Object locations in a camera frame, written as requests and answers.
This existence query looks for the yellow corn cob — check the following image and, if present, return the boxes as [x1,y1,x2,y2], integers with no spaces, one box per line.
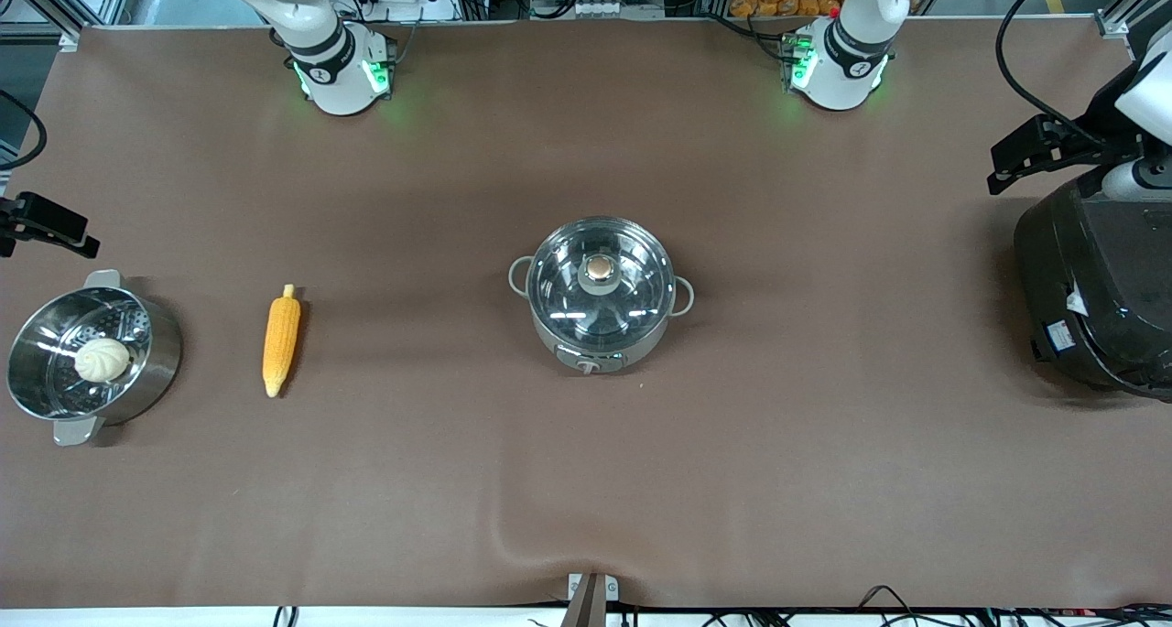
[262,284,302,398]

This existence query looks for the glass pot lid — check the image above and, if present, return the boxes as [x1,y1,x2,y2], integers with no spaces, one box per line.
[526,217,677,353]

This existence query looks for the steel steamer pot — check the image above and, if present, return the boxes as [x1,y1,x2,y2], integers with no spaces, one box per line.
[6,270,184,447]

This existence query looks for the steel electric cooking pot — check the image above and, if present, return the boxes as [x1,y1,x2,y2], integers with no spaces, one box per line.
[508,215,695,378]

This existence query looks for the black rice cooker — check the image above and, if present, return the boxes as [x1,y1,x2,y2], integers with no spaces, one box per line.
[1014,165,1172,401]

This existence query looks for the white steamed bun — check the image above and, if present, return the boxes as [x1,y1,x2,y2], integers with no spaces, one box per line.
[73,337,132,384]

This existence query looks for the long white power strip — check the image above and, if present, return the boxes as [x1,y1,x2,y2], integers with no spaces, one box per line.
[572,0,666,20]

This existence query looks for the brown table mat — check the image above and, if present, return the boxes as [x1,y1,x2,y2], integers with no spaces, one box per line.
[0,18,1172,610]

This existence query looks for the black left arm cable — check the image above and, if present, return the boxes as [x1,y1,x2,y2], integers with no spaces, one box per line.
[994,0,1113,147]

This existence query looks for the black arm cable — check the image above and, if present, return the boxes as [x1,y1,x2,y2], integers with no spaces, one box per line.
[994,0,1113,147]
[0,90,48,172]

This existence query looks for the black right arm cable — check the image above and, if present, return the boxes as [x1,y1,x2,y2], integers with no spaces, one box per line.
[0,90,48,172]

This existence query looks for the aluminium frame post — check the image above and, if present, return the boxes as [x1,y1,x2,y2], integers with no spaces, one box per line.
[0,0,140,53]
[1094,0,1172,40]

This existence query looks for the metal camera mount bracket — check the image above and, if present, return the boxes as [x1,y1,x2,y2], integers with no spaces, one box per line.
[560,572,620,627]

